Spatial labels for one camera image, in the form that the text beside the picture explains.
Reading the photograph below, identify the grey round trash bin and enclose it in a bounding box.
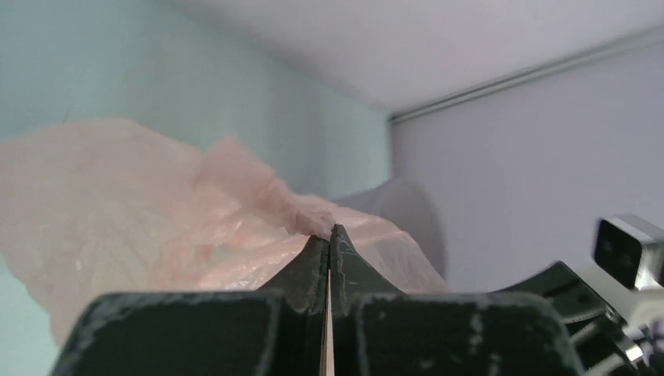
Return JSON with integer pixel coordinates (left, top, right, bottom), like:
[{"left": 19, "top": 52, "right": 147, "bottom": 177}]
[{"left": 334, "top": 177, "right": 447, "bottom": 277}]

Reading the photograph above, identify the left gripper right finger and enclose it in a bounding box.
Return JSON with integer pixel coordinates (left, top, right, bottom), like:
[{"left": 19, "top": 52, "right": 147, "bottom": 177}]
[{"left": 330, "top": 225, "right": 584, "bottom": 375}]

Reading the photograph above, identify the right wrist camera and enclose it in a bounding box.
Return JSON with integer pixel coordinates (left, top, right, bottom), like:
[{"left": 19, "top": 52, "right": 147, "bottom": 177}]
[{"left": 593, "top": 213, "right": 664, "bottom": 328}]

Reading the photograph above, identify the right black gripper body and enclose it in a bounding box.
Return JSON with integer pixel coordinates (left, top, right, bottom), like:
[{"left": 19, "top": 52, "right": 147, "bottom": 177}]
[{"left": 508, "top": 261, "right": 663, "bottom": 375}]

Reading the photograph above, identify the right aluminium frame post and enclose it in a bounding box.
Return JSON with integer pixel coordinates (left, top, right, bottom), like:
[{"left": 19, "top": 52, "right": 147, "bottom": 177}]
[{"left": 389, "top": 23, "right": 663, "bottom": 126}]

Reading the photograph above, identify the pink plastic trash bag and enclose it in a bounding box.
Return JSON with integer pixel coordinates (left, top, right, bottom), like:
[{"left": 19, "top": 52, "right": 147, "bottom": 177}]
[{"left": 1, "top": 118, "right": 447, "bottom": 345}]

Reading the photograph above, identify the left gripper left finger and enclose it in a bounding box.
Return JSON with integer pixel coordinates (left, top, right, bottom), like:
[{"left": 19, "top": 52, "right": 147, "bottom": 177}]
[{"left": 52, "top": 237, "right": 330, "bottom": 375}]

